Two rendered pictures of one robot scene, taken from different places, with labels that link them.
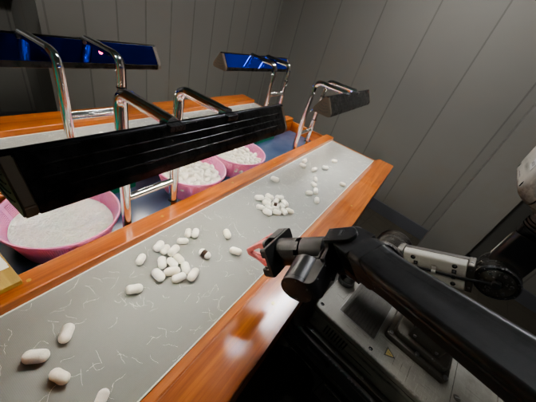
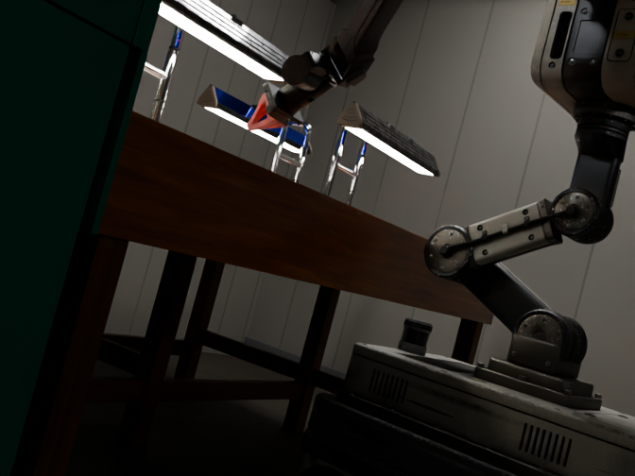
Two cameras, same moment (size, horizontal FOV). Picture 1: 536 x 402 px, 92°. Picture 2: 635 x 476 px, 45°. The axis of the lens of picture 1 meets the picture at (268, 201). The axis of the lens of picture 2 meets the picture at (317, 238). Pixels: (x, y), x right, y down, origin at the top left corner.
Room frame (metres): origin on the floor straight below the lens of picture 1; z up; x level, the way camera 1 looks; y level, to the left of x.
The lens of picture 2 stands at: (-1.07, -0.41, 0.61)
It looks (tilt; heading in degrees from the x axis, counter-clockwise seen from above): 2 degrees up; 8
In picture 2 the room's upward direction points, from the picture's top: 15 degrees clockwise
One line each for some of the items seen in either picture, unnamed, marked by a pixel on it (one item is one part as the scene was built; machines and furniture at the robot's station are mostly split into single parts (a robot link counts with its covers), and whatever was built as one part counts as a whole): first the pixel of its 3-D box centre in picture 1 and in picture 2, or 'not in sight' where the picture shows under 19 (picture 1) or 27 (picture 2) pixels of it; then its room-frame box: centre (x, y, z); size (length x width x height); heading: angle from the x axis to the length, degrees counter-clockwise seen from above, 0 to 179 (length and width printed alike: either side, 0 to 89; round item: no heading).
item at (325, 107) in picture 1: (348, 100); (395, 142); (1.38, -0.22, 1.08); 0.62 x 0.08 x 0.07; 156
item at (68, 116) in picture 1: (84, 122); not in sight; (0.69, 0.61, 0.90); 0.20 x 0.19 x 0.45; 156
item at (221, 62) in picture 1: (258, 62); (261, 122); (1.61, 0.29, 1.08); 0.62 x 0.08 x 0.07; 156
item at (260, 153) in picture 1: (235, 159); not in sight; (1.11, 0.21, 0.72); 0.27 x 0.27 x 0.10
